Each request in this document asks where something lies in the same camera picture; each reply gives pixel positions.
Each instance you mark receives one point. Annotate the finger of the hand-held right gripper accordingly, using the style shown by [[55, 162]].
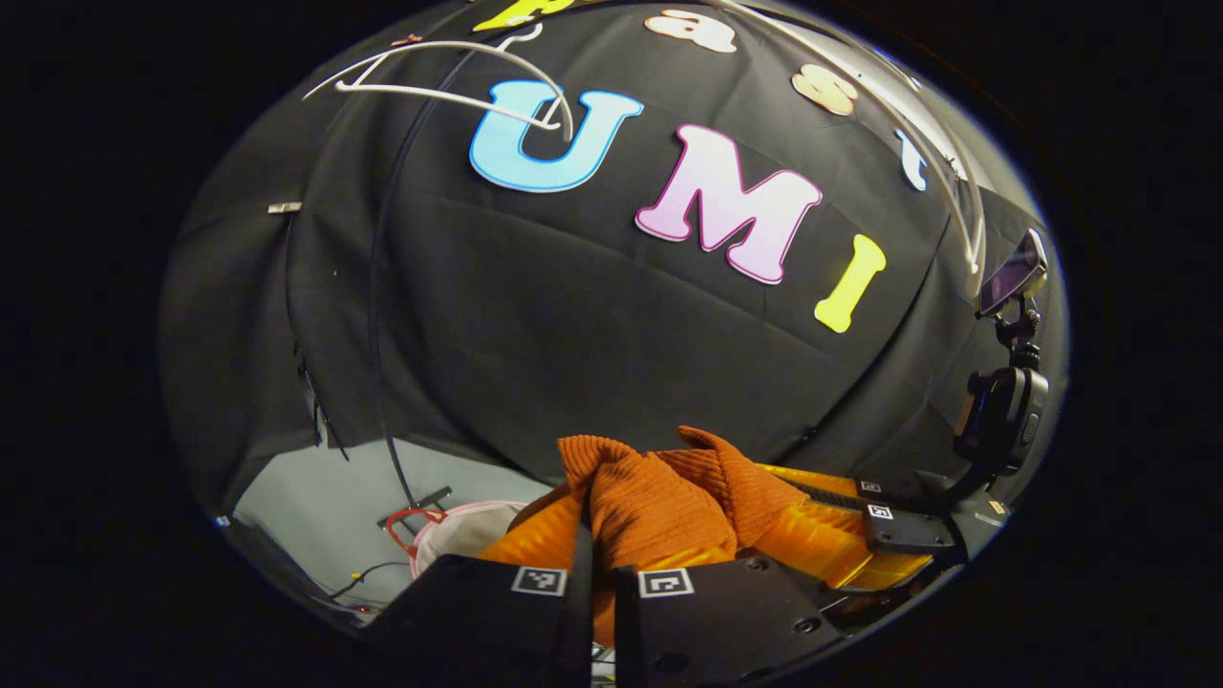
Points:
[[908, 530], [831, 491]]

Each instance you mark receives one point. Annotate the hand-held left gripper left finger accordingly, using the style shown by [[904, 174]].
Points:
[[497, 621]]

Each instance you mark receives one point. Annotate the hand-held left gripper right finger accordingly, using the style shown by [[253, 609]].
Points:
[[717, 621]]

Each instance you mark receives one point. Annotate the pink laundry hamper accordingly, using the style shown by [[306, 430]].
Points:
[[468, 535]]

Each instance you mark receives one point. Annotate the white clothes hanger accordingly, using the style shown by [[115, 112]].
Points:
[[973, 239], [430, 94]]

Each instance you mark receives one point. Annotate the black clothes rack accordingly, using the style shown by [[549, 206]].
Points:
[[418, 506]]

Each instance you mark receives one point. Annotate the silver backdrop clip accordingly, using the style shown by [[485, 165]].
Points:
[[284, 206]]

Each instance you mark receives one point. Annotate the red backdrop clip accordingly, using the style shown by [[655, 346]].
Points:
[[406, 40]]

